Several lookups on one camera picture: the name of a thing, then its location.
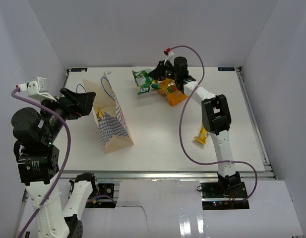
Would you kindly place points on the paper bag blue pattern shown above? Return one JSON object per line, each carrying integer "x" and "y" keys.
{"x": 113, "y": 128}

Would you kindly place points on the aluminium front rail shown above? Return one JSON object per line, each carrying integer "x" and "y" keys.
{"x": 166, "y": 175}

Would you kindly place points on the blue label right corner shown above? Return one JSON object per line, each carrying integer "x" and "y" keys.
{"x": 226, "y": 68}

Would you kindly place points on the yellow M&M's packet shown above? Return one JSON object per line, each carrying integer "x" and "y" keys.
{"x": 99, "y": 115}

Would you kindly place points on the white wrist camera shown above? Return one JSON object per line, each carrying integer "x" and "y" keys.
{"x": 170, "y": 56}
{"x": 36, "y": 89}

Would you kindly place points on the orange snack multipack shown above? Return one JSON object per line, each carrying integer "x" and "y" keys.
{"x": 168, "y": 89}

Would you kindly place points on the blue label left corner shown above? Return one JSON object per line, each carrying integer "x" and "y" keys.
{"x": 76, "y": 69}

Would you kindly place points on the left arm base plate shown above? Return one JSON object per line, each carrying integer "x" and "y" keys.
{"x": 102, "y": 203}

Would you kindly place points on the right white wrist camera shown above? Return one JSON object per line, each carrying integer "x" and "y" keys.
{"x": 170, "y": 56}

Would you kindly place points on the blue label corner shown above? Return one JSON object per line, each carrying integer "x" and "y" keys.
{"x": 226, "y": 68}
{"x": 76, "y": 69}

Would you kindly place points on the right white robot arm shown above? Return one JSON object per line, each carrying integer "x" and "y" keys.
{"x": 216, "y": 118}

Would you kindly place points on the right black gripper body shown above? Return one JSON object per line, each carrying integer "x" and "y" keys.
{"x": 166, "y": 71}

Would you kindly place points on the yellow snack bar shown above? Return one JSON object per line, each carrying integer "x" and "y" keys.
{"x": 202, "y": 136}

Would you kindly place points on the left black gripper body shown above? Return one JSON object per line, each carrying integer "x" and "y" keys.
{"x": 64, "y": 109}

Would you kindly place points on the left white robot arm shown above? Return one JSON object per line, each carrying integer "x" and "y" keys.
{"x": 35, "y": 129}

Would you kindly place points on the green snack packet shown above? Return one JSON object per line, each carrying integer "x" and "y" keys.
{"x": 144, "y": 82}

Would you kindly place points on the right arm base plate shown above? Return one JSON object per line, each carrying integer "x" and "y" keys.
{"x": 216, "y": 198}

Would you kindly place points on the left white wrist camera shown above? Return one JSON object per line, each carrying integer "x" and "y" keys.
{"x": 36, "y": 89}

